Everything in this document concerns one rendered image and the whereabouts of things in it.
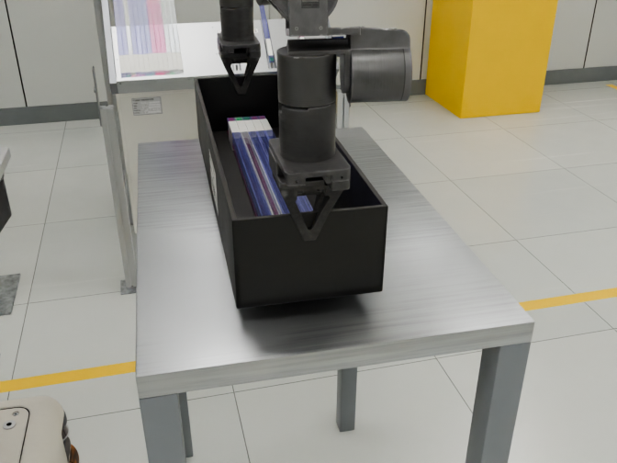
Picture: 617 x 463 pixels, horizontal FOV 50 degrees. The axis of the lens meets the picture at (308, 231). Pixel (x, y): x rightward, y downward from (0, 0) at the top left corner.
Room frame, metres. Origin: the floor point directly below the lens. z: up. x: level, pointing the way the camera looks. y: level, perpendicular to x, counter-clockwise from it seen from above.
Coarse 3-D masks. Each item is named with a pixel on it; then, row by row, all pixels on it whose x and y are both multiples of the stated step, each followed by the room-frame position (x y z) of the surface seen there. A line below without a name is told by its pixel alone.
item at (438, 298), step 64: (192, 192) 0.99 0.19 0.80; (384, 192) 0.99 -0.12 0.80; (192, 256) 0.78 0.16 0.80; (448, 256) 0.78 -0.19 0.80; (192, 320) 0.63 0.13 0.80; (256, 320) 0.63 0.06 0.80; (320, 320) 0.63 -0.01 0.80; (384, 320) 0.63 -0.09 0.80; (448, 320) 0.63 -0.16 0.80; (512, 320) 0.63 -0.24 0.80; (192, 384) 0.55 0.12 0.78; (512, 384) 0.63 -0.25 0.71; (192, 448) 1.19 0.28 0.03
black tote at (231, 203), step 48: (240, 96) 1.19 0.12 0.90; (336, 144) 0.86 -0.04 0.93; (240, 192) 0.91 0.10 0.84; (240, 240) 0.62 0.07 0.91; (288, 240) 0.64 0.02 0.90; (336, 240) 0.65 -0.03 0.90; (384, 240) 0.66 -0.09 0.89; (240, 288) 0.62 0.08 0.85; (288, 288) 0.64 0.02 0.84; (336, 288) 0.65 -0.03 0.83
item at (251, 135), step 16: (240, 128) 1.10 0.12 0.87; (256, 128) 1.10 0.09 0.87; (240, 144) 1.02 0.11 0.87; (256, 144) 1.02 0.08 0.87; (240, 160) 0.98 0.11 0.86; (256, 160) 0.96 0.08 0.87; (256, 176) 0.89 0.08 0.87; (272, 176) 0.89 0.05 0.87; (256, 192) 0.84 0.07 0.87; (272, 192) 0.84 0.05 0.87; (256, 208) 0.81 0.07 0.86; (272, 208) 0.79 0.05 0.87; (304, 208) 0.79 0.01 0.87
